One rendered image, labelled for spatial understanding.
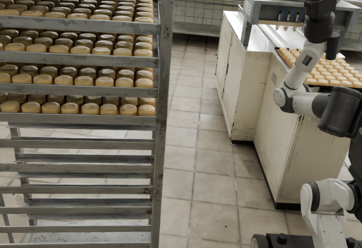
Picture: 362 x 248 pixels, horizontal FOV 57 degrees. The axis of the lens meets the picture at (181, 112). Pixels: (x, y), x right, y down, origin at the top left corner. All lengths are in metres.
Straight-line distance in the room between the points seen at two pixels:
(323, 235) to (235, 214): 0.67
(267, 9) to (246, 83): 0.53
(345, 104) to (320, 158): 0.97
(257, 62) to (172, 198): 1.12
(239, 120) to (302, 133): 0.79
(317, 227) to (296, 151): 0.46
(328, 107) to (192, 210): 1.27
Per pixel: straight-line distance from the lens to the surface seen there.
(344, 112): 1.16
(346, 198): 1.44
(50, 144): 1.06
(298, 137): 1.97
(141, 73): 1.03
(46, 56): 0.93
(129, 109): 1.01
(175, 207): 2.19
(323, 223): 1.75
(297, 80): 1.34
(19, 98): 1.12
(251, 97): 2.56
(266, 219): 2.24
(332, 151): 2.10
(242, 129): 2.68
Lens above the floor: 1.55
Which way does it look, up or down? 29 degrees down
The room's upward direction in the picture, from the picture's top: 5 degrees clockwise
